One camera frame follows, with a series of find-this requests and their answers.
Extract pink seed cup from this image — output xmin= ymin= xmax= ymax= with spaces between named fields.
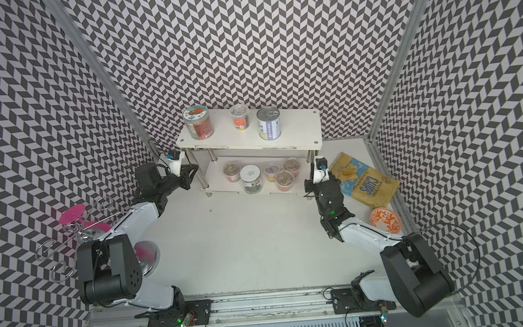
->
xmin=275 ymin=169 xmax=296 ymax=192
xmin=283 ymin=157 xmax=301 ymax=177
xmin=223 ymin=161 xmax=241 ymax=183

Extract tomato label seed jar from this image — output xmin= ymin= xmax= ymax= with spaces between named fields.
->
xmin=182 ymin=105 xmax=214 ymax=140

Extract white lid dark jar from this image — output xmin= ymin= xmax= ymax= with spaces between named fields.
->
xmin=240 ymin=164 xmax=263 ymax=195

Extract small red label cup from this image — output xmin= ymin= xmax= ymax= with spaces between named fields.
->
xmin=230 ymin=104 xmax=249 ymax=131

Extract purple white tin can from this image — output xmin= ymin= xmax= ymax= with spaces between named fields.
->
xmin=256 ymin=107 xmax=281 ymax=141

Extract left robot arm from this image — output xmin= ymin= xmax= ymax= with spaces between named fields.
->
xmin=76 ymin=160 xmax=199 ymax=311

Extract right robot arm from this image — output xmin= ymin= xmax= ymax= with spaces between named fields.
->
xmin=304 ymin=177 xmax=456 ymax=317

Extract small yellow seed cup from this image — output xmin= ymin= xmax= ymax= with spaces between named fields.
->
xmin=264 ymin=163 xmax=280 ymax=183

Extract white two-tier shelf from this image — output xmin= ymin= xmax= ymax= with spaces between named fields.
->
xmin=173 ymin=101 xmax=328 ymax=205

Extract yellow blue snack bag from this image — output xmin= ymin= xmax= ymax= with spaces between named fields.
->
xmin=329 ymin=153 xmax=400 ymax=208

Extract orange patterned bowl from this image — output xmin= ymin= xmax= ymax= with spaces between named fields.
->
xmin=370 ymin=207 xmax=403 ymax=234

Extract pink plate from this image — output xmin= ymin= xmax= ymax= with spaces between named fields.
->
xmin=59 ymin=204 xmax=87 ymax=226

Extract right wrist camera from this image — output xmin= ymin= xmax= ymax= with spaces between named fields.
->
xmin=312 ymin=156 xmax=330 ymax=184

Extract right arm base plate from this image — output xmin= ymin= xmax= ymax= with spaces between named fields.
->
xmin=329 ymin=287 xmax=397 ymax=314

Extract wire cup rack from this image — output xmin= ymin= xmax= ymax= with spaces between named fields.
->
xmin=35 ymin=198 xmax=125 ymax=283

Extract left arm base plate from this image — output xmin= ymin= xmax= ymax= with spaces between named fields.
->
xmin=148 ymin=299 xmax=213 ymax=327

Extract aluminium front rail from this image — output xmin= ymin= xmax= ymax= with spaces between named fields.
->
xmin=81 ymin=276 xmax=463 ymax=327

